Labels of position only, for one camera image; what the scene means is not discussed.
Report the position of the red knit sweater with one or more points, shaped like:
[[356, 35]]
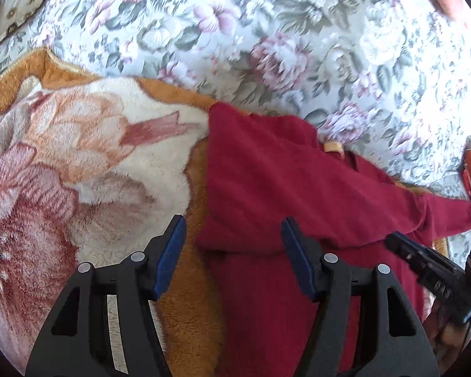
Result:
[[259, 184]]

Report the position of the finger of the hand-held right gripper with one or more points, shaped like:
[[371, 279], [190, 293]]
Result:
[[428, 269]]

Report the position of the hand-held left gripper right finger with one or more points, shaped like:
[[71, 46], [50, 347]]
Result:
[[298, 259]]

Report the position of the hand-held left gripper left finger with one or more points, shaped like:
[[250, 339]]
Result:
[[170, 259]]

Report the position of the floral bedspread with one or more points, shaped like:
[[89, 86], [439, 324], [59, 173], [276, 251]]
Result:
[[259, 15]]

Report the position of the plush floral blanket orange border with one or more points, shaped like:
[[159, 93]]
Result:
[[62, 145]]

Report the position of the person's right hand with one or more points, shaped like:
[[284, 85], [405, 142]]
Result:
[[449, 335]]

